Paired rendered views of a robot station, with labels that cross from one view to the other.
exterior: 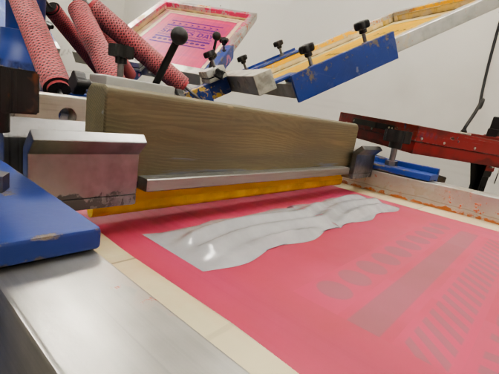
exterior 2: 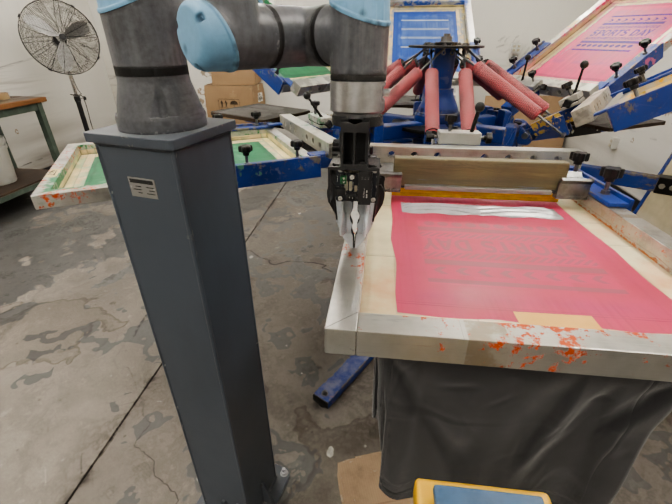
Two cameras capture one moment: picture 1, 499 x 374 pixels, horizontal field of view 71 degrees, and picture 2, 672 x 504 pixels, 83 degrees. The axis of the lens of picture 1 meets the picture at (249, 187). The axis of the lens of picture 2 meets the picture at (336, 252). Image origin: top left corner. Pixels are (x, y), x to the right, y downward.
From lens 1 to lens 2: 0.74 m
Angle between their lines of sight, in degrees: 55
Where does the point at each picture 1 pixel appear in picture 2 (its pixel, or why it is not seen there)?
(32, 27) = (428, 98)
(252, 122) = (459, 165)
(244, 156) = (455, 179)
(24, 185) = not seen: hidden behind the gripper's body
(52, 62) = (431, 119)
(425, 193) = (605, 215)
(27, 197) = not seen: hidden behind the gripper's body
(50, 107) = (407, 152)
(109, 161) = (392, 179)
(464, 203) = (618, 225)
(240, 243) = (423, 209)
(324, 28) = not seen: outside the picture
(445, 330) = (438, 234)
